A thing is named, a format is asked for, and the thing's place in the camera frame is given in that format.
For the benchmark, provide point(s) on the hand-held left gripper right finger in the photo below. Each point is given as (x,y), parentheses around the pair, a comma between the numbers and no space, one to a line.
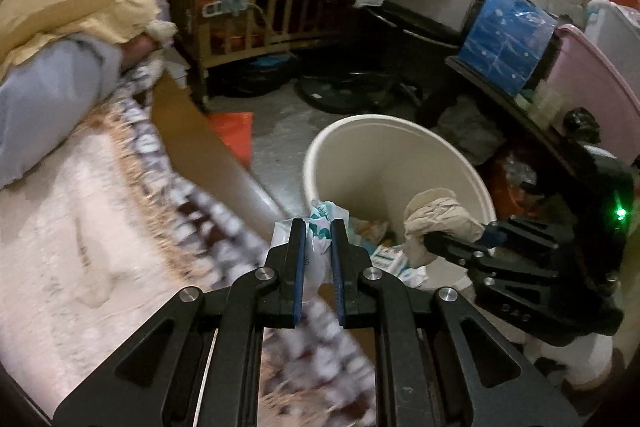
(336,277)

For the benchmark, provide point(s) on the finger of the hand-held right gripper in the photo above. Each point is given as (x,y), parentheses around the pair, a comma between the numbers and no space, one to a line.
(450,244)
(492,236)

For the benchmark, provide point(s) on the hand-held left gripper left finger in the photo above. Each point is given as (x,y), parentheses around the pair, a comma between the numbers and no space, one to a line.
(299,272)

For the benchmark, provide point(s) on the beige paper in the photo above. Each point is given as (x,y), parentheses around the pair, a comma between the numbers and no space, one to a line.
(440,212)

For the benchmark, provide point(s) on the white teal plastic wrapper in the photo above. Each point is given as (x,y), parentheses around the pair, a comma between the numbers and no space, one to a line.
(320,227)

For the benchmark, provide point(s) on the beige plastic bin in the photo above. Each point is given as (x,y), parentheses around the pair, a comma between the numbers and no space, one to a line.
(380,157)

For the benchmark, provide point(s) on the brown white fringed blanket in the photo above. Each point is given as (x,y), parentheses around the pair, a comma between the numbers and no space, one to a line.
(200,217)

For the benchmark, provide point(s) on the dark wooden shelf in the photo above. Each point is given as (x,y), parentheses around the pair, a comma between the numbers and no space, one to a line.
(500,92)

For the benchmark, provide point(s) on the orange plastic bag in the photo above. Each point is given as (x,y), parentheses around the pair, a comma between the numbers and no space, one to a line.
(232,137)

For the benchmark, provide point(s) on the black office chair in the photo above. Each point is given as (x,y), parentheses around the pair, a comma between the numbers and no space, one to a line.
(380,82)

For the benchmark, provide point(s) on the pink plastic tub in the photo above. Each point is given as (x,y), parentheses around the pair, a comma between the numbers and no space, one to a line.
(595,77)

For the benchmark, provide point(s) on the blue patterned pack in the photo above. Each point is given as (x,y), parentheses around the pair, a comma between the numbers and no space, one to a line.
(505,37)

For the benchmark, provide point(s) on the wooden crib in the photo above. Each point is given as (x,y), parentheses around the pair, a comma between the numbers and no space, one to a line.
(260,7)

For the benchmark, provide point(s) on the grey blanket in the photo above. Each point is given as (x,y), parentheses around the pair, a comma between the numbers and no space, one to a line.
(45,107)

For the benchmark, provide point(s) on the wooden bed frame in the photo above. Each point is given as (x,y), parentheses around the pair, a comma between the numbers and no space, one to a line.
(210,142)

